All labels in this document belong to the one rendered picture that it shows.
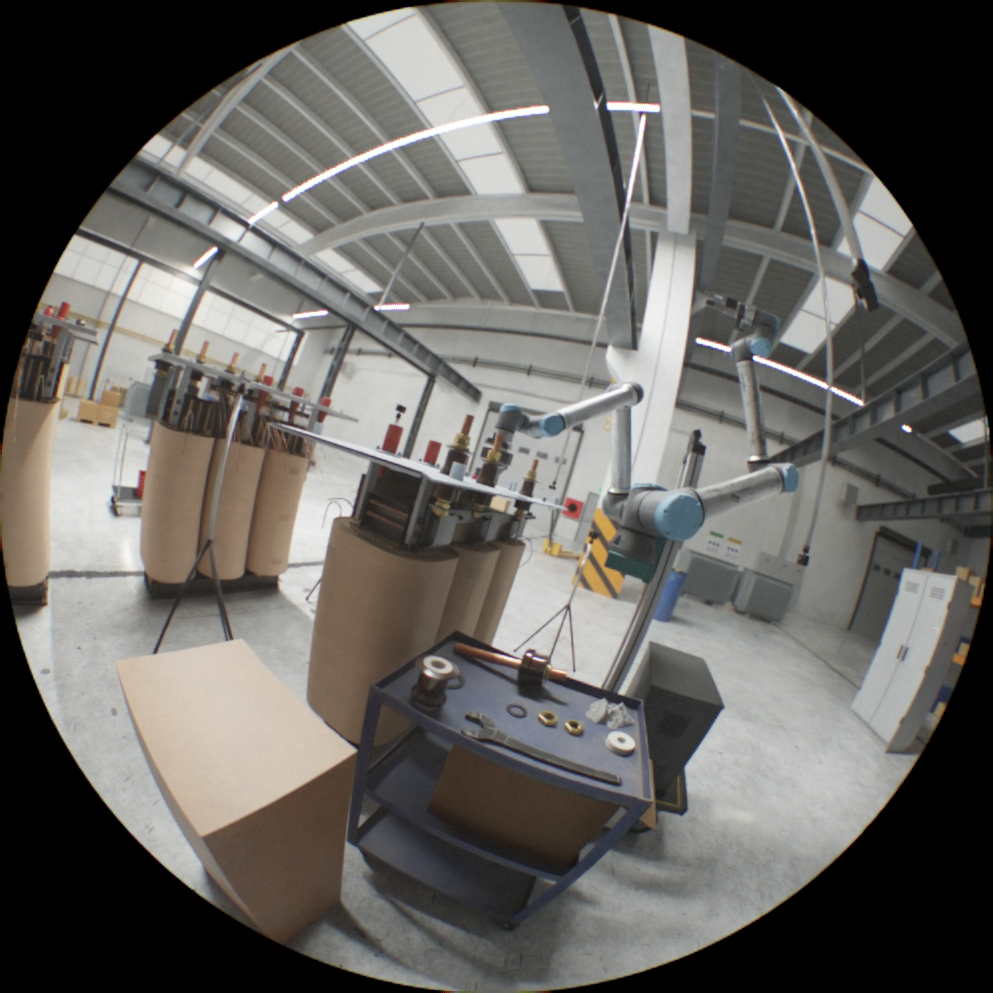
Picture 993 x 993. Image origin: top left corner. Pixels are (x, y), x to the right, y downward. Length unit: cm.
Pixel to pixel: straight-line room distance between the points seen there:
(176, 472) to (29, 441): 98
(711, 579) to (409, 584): 898
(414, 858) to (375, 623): 88
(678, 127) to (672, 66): 134
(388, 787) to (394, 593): 62
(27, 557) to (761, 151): 1151
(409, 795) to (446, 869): 43
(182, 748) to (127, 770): 116
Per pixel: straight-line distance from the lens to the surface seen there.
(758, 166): 1010
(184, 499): 236
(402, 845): 143
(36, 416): 225
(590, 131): 388
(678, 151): 799
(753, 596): 1026
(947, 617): 475
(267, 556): 280
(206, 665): 74
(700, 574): 969
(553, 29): 353
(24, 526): 237
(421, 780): 113
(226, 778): 57
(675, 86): 736
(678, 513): 110
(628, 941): 170
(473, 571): 154
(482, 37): 979
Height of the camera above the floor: 139
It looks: 2 degrees down
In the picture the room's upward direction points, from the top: 17 degrees clockwise
